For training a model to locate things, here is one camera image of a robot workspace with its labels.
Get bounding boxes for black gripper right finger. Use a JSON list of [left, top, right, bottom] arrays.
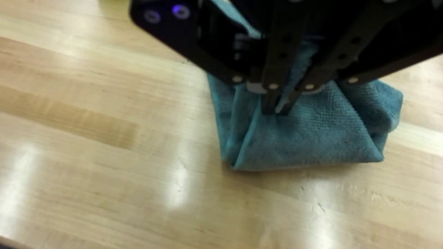
[[278, 0, 443, 116]]

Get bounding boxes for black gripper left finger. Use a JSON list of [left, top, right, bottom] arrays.
[[129, 0, 316, 116]]

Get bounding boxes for blue microfibre towel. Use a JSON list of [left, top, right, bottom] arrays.
[[206, 0, 404, 172]]

